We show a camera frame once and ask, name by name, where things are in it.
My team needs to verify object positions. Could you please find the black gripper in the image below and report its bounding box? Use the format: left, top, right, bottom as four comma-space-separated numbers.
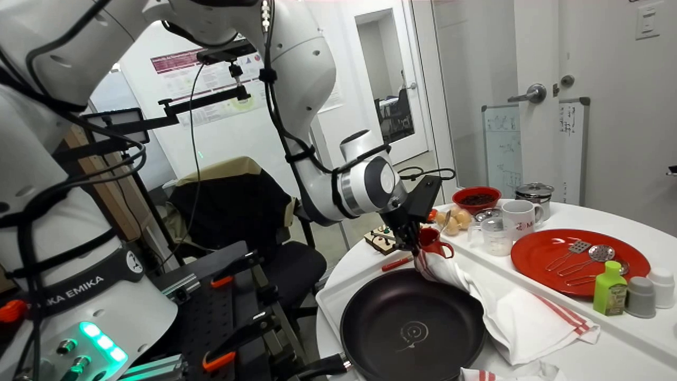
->
383, 196, 431, 263

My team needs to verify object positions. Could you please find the small grey plastic cup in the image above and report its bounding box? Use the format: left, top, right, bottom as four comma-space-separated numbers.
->
626, 276, 659, 319

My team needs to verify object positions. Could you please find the small white plastic cup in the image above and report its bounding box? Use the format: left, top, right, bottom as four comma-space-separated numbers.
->
650, 272, 677, 312

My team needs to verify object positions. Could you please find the tan bread roll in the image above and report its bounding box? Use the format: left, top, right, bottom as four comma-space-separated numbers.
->
450, 206, 474, 230
437, 210, 462, 240

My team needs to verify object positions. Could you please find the red bowl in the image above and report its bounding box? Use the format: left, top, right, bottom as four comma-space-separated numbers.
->
450, 184, 503, 217

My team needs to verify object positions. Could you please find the small steel lidded jar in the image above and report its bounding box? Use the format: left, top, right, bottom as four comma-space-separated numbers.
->
473, 208, 499, 229

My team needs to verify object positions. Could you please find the clear drinking glass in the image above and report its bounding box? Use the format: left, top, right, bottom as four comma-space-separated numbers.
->
481, 210, 514, 259

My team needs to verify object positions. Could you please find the black frying pan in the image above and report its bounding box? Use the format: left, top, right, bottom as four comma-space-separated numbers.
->
286, 267, 488, 381

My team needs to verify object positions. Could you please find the white tray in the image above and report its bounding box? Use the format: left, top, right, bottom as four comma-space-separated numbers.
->
313, 232, 677, 381

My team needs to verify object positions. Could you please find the white mug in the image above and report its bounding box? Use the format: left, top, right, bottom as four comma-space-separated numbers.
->
499, 196, 547, 236

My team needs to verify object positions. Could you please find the small leaning whiteboard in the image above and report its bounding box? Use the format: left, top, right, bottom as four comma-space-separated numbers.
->
481, 104, 524, 202

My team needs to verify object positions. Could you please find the white red-striped towel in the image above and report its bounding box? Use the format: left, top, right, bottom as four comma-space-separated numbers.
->
414, 252, 604, 381

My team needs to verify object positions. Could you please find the red plate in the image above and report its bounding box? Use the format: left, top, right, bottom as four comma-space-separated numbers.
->
507, 227, 654, 300

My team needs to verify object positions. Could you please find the white door with window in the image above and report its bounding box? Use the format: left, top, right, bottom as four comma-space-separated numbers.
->
354, 7, 429, 172

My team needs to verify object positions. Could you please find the white leaning panel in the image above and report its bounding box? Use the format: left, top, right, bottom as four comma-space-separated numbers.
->
559, 96, 593, 208

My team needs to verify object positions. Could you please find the black office chair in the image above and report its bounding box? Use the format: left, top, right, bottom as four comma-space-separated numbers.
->
165, 167, 330, 314

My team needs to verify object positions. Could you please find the small silver round piece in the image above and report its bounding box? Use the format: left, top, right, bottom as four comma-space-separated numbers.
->
589, 243, 617, 265

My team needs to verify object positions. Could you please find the silver door lever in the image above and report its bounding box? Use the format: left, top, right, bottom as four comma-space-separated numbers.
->
506, 83, 549, 107

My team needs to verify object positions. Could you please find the black perforated robot table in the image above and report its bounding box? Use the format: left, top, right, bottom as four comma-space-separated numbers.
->
145, 241, 320, 381

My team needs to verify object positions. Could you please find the green plastic bottle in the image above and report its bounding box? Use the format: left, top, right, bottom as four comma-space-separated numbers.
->
591, 259, 631, 318

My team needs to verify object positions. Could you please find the tan jacket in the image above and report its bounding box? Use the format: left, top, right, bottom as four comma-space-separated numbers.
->
171, 154, 284, 188

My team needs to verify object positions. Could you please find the silver deadbolt knob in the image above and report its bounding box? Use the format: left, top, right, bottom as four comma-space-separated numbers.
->
551, 72, 577, 99

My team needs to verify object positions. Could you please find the silver aluminium bar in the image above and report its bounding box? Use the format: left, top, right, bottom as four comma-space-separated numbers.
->
116, 351, 186, 381

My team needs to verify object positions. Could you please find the wooden plank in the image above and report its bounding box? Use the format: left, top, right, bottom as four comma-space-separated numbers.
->
64, 125, 145, 245

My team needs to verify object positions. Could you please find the black light panel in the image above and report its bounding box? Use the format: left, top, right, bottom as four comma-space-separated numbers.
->
78, 107, 152, 154

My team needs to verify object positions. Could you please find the wooden toy switch board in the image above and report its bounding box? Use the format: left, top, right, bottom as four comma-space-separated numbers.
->
361, 227, 402, 259

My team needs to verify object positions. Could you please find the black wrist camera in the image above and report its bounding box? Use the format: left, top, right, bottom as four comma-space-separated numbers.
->
409, 173, 447, 210

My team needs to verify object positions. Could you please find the black clamp orange handle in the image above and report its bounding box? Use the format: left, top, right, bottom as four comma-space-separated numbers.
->
199, 309, 284, 376
151, 249, 261, 302
0, 298, 31, 326

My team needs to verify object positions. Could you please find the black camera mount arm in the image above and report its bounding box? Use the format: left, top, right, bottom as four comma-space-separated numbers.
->
156, 62, 251, 122

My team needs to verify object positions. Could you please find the thin black camera cable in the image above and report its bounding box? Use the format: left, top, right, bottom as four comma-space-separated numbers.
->
186, 63, 207, 178

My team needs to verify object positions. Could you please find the black stereo camera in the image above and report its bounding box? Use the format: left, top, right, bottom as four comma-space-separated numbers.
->
194, 40, 259, 68

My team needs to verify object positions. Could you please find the white light switch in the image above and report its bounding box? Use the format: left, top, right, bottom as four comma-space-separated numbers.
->
632, 0, 663, 43

